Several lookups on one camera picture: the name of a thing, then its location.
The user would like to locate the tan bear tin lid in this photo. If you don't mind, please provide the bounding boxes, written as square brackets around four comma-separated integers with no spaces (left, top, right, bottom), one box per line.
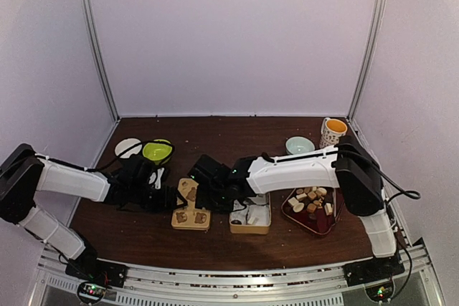
[171,178,211,231]

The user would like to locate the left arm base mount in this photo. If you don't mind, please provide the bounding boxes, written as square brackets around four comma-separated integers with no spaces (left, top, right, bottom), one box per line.
[65,259,128,288]

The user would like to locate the round brown chocolate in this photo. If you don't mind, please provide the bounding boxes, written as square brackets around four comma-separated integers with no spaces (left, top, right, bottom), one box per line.
[306,203,318,214]

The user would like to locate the left aluminium frame post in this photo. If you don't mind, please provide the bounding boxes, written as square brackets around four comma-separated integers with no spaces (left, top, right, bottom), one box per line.
[81,0,120,123]

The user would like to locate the metal tongs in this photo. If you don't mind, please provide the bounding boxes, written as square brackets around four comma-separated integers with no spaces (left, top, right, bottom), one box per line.
[333,188,339,224]

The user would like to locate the small white bowl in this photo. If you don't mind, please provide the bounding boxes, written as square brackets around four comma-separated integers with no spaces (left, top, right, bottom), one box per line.
[114,138,143,159]

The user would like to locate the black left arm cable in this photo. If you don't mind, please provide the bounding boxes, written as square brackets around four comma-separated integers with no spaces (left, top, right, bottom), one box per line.
[35,139,177,174]

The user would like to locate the red rectangular tray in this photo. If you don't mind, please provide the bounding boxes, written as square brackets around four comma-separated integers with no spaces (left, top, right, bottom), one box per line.
[281,186,344,236]

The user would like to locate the white chocolate block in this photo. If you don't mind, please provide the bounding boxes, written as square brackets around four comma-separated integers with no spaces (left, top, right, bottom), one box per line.
[288,198,305,213]

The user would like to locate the patterned mug yellow inside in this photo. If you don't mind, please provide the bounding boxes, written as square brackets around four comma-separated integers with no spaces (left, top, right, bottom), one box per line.
[319,118,348,148]

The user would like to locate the lime green plastic bowl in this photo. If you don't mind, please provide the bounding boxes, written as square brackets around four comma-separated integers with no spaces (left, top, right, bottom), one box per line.
[142,139,174,166]

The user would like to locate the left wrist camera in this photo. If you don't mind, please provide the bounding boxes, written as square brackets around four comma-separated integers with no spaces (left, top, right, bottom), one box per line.
[148,167,170,190]

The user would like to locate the pale green ceramic bowl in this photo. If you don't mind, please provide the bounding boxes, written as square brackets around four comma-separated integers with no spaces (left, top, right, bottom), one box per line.
[285,136,316,155]

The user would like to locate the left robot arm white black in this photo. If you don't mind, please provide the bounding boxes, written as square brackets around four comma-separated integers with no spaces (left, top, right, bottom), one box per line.
[1,141,188,280]

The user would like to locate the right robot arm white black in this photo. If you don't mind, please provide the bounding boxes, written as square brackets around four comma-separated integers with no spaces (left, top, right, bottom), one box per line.
[187,135,397,279]

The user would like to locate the tan tin box with paper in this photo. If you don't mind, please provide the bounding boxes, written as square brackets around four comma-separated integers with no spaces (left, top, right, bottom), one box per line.
[229,194,272,235]

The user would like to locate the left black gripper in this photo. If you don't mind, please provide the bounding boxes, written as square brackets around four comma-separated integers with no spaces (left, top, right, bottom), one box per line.
[130,181,187,214]

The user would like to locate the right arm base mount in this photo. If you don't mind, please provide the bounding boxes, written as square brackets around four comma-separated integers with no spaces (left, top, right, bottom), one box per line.
[343,257,404,287]

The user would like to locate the right aluminium frame post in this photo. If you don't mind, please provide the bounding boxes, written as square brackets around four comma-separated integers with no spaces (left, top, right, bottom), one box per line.
[347,0,387,122]

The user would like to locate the aluminium frame post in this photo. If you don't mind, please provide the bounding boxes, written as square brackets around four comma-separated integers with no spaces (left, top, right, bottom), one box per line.
[81,0,120,123]
[347,0,387,122]

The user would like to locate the front aluminium rail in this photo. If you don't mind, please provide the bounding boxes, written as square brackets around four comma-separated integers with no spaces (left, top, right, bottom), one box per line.
[26,244,446,305]

